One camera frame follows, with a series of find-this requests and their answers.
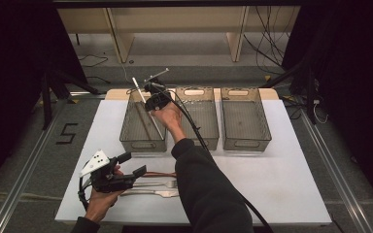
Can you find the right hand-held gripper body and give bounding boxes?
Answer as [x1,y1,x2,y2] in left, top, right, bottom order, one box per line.
[143,67,173,110]

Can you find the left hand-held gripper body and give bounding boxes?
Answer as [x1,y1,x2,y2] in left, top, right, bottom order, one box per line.
[78,149,138,194]

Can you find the brown wooden spoon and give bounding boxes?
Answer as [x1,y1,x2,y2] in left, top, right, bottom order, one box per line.
[142,171,178,179]

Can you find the steel fork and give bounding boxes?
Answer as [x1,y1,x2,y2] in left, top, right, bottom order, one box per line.
[132,181,179,189]

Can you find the smoky clear plastic bin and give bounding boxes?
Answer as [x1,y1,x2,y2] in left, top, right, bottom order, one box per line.
[119,87,169,153]
[220,86,272,152]
[173,86,220,151]

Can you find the person's right hand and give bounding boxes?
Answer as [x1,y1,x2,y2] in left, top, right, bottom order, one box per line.
[151,101,185,131]

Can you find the person's left hand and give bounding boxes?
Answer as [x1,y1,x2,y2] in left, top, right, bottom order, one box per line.
[85,187,125,222]

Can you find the silver fork lower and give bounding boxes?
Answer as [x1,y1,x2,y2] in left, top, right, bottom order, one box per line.
[119,189,180,199]

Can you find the light wooden desk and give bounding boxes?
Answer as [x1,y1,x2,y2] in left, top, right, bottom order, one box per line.
[57,7,301,64]

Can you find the black metal stand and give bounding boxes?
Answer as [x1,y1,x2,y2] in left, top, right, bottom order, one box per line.
[259,57,319,126]
[39,68,102,131]

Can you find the white table sheet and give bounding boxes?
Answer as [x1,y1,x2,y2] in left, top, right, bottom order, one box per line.
[54,98,333,226]

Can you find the black curtain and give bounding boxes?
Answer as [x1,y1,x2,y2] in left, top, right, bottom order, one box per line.
[282,0,373,212]
[0,0,89,198]

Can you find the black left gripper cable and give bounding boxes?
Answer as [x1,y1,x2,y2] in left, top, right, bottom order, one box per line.
[77,176,93,212]

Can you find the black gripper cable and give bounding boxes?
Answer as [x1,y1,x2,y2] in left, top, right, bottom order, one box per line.
[154,83,275,233]
[77,176,93,212]

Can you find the white floor cable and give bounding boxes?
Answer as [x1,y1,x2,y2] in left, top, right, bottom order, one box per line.
[119,62,134,85]

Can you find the black floor cable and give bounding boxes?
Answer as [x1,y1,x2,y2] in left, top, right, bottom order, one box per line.
[78,53,110,69]

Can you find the aluminium floor rail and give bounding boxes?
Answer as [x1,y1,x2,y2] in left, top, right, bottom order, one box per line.
[298,109,373,233]
[0,99,70,233]

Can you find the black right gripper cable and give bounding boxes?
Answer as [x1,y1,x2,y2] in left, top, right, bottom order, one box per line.
[154,83,275,233]

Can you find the bundle of black cables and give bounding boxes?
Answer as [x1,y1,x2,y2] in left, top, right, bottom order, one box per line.
[243,6,293,68]

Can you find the white plug with cable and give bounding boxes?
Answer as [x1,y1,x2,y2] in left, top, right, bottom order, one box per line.
[311,97,329,125]

